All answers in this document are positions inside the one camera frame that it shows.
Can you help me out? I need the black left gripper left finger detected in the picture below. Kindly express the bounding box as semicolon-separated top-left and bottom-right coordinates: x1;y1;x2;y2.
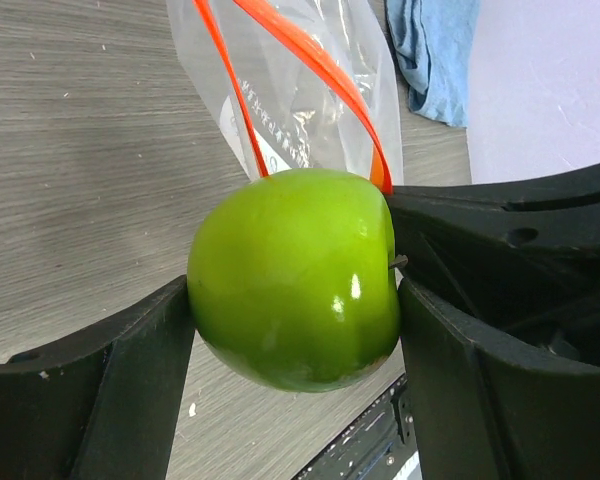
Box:
0;277;195;479

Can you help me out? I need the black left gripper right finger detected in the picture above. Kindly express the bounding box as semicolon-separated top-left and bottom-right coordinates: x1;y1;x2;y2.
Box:
399;279;600;479

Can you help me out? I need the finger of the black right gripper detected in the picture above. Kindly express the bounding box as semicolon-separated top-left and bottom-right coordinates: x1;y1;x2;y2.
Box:
387;164;600;350

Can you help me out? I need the green toy apple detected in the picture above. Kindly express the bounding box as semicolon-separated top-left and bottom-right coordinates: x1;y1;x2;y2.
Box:
187;169;400;393

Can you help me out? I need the clear zip top bag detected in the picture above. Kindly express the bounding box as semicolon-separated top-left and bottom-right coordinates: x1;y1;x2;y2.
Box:
167;1;404;191

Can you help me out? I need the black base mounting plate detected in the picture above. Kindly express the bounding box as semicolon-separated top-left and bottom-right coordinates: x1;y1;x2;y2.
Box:
294;375;422;480

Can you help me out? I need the blue cloth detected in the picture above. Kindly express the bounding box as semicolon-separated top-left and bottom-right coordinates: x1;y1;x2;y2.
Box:
386;0;481;128

